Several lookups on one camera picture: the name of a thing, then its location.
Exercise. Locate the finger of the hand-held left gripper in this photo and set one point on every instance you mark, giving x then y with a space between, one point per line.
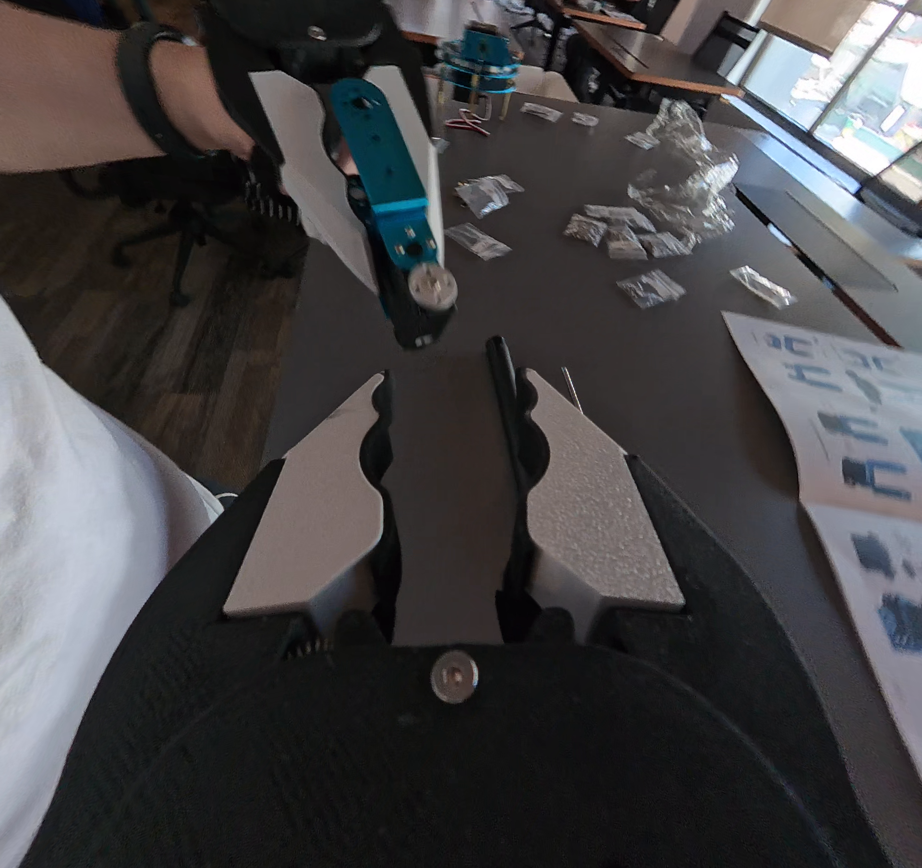
421 141
302 162

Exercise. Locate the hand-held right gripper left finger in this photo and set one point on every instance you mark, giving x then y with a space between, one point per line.
310 537

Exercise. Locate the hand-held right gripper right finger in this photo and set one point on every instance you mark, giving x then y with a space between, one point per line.
605 537

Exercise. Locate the blue bracket with black servo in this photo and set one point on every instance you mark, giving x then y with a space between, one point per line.
378 162

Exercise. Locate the person's left forearm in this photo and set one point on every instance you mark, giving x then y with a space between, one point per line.
65 83

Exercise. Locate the round blue robot base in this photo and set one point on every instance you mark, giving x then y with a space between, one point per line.
479 61

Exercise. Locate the dark grey desk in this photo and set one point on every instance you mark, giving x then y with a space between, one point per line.
612 349

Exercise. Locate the black and white striped cloth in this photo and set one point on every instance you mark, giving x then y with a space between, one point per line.
270 198

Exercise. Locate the small zip bag of screws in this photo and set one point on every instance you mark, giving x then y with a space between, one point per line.
482 200

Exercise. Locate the flat clear zip bag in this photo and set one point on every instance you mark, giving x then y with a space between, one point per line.
479 240

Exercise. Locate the black office chair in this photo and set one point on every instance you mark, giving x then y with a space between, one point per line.
180 234

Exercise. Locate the black wristband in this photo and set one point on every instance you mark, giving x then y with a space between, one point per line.
148 90

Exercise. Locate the zip bag of silver screws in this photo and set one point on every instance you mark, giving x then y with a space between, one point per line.
583 227
625 243

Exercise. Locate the wide clear zip bag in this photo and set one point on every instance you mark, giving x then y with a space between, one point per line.
619 214

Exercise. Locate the zip bag of small nuts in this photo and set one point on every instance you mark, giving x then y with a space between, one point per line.
650 288

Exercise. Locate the crumpled clear plastic wrap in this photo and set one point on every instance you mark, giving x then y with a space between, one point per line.
684 177

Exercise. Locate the zip bag of large nuts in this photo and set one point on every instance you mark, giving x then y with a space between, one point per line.
666 243

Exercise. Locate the illustrated instruction booklet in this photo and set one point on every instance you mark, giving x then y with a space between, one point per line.
850 414

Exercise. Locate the zip bag with black parts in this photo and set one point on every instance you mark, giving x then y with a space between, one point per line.
763 285

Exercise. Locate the large side window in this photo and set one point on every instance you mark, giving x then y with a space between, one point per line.
850 76

